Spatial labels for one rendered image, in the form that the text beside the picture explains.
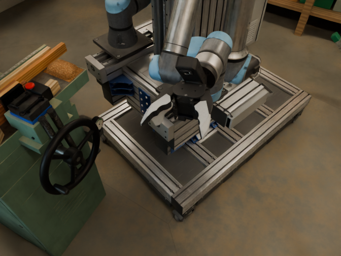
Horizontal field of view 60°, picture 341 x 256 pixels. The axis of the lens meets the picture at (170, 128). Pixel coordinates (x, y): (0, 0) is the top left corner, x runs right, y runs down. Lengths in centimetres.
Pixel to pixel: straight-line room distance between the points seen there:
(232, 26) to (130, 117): 117
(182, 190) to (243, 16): 100
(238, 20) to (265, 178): 127
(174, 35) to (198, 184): 100
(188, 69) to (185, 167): 119
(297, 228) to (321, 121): 92
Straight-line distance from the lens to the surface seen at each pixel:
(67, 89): 125
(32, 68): 132
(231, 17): 101
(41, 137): 108
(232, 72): 110
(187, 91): 65
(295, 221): 197
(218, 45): 78
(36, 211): 144
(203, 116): 59
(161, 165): 176
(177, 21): 88
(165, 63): 87
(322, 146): 236
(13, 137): 114
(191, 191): 166
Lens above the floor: 168
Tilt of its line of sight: 50 degrees down
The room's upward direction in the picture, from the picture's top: straight up
